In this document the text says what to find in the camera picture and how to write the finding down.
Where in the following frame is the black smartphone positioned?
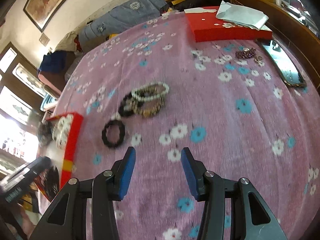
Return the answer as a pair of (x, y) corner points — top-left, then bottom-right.
(260, 40), (307, 88)

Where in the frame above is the wooden headboard shelf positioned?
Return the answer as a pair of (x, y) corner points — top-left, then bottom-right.
(227, 0), (320, 90)

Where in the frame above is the black hair tie with pearls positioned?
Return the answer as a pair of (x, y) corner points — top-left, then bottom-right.
(114, 92), (141, 120)

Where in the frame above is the dark red polka dot scrunchie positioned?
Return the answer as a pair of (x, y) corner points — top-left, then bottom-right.
(34, 167), (61, 202)

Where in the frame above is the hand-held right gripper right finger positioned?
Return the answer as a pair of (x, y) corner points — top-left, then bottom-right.
(180, 147), (288, 240)

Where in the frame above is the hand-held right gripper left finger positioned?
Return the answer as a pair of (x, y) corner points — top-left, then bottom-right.
(29, 146), (137, 240)

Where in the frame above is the white pearl bracelet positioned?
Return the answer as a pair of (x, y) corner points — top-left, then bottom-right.
(131, 82), (170, 103)

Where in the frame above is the pink floral bedsheet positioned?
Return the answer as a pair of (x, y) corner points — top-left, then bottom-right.
(27, 6), (320, 240)

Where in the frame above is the beige cloth pile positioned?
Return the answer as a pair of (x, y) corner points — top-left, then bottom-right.
(56, 31), (83, 53)

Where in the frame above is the black beaded hair tie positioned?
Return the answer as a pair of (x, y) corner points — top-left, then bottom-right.
(101, 119), (126, 148)

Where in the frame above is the white folded paper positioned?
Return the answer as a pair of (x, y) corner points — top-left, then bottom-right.
(215, 0), (269, 30)

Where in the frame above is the white dotted scrunchie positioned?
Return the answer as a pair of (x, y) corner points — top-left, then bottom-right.
(51, 115), (74, 147)

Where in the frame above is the white paper sheet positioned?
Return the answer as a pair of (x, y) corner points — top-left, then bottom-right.
(184, 7), (218, 14)

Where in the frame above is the dark blue garment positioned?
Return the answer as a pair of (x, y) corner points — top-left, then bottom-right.
(41, 50), (78, 74)

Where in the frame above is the small wall frame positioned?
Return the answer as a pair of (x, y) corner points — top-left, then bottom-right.
(39, 33), (50, 47)

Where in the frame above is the leopard print hair tie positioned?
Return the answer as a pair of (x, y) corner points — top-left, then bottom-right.
(136, 85), (167, 118)

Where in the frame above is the red cardboard tray box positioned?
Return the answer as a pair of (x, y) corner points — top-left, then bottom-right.
(37, 112), (83, 193)

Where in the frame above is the red box lid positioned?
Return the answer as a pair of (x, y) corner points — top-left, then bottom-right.
(185, 6), (273, 43)

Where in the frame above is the wooden glass door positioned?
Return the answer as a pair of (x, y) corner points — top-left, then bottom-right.
(0, 42), (50, 175)

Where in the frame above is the pink brown armchair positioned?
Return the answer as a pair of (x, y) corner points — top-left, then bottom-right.
(37, 70), (65, 93)

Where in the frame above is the grey organza scrunchie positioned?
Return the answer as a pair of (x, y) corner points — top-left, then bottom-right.
(37, 122), (54, 147)

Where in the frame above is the purple beaded chain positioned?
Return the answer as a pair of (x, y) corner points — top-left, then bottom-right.
(235, 48), (265, 67)

